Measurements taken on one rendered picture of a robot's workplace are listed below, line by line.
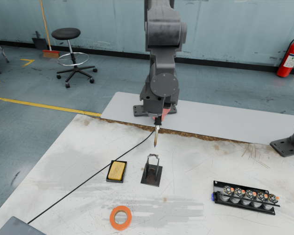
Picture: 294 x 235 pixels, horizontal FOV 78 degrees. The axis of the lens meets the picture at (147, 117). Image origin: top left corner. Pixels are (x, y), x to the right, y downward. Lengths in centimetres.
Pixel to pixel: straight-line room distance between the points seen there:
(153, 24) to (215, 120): 56
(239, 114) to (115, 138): 57
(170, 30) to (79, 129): 56
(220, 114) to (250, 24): 226
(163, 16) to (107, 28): 289
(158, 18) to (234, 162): 53
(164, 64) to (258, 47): 286
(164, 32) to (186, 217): 47
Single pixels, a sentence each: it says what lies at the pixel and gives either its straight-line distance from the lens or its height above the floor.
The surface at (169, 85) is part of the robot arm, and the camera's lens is 37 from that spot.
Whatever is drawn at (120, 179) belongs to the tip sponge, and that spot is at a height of 76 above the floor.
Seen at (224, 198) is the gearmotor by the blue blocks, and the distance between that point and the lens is 59.
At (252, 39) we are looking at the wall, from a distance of 312.
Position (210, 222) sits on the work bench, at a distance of 59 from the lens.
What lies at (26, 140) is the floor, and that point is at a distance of 206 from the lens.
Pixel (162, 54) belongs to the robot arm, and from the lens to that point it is 39.
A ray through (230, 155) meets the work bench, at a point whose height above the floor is 75.
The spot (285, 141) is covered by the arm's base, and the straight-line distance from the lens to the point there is 88.
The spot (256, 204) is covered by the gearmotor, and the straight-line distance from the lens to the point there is 62.
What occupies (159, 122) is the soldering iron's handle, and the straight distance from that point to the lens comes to 55.
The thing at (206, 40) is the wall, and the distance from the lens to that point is 303.
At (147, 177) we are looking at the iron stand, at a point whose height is 75.
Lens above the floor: 129
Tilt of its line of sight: 41 degrees down
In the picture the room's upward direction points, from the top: straight up
